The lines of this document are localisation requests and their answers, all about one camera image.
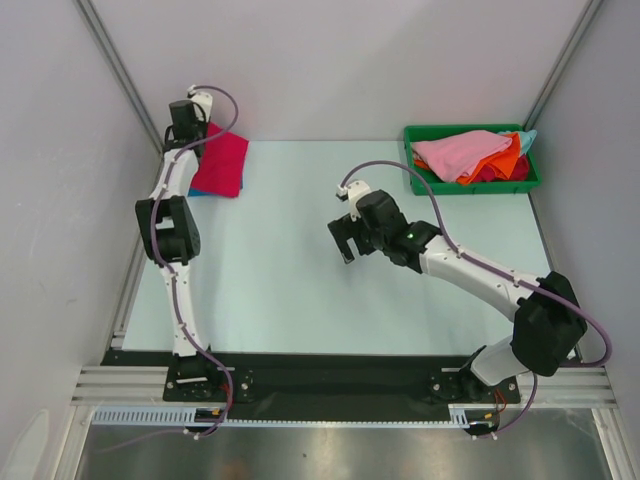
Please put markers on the green plastic bin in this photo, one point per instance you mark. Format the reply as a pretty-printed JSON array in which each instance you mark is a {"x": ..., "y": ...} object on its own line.
[{"x": 435, "y": 132}]

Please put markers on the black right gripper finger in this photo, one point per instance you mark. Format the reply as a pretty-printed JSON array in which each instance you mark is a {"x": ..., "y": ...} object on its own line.
[
  {"x": 342, "y": 229},
  {"x": 350, "y": 250}
]

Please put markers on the right aluminium frame post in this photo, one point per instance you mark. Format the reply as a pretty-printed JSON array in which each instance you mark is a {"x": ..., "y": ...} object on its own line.
[{"x": 578, "y": 33}]

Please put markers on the aluminium frame post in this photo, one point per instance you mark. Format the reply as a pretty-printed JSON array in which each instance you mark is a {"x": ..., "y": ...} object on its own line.
[
  {"x": 578, "y": 33},
  {"x": 107, "y": 48}
]

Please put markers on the left aluminium frame post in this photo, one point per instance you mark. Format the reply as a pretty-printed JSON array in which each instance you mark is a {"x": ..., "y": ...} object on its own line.
[{"x": 107, "y": 48}]

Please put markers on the magenta t shirt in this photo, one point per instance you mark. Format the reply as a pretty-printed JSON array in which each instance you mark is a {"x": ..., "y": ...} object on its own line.
[{"x": 229, "y": 150}]

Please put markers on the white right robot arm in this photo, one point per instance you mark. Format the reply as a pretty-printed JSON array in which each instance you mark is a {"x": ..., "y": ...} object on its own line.
[{"x": 545, "y": 326}]

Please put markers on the dark red t shirt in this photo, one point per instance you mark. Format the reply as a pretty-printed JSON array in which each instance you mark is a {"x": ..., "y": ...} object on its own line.
[{"x": 500, "y": 171}]

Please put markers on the folded blue t shirt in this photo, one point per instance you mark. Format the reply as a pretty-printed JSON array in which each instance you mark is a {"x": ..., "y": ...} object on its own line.
[{"x": 217, "y": 181}]

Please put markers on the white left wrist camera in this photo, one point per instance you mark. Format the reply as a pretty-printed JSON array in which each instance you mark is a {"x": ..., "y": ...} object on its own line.
[{"x": 203, "y": 100}]

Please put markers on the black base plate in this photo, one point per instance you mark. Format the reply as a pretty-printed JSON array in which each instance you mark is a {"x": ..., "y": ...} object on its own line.
[{"x": 337, "y": 388}]

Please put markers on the aluminium front rail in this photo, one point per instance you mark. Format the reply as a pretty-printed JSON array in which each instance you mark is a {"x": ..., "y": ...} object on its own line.
[{"x": 143, "y": 386}]

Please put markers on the orange t shirt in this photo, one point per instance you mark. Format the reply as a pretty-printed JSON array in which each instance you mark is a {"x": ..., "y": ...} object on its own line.
[{"x": 513, "y": 152}]

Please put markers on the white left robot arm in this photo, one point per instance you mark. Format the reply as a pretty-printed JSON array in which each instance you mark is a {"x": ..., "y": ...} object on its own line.
[{"x": 171, "y": 241}]

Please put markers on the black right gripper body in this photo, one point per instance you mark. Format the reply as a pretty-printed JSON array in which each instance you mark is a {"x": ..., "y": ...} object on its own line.
[{"x": 347, "y": 233}]

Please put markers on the light blue t shirt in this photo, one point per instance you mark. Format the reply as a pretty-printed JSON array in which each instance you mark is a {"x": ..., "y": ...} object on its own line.
[{"x": 526, "y": 139}]

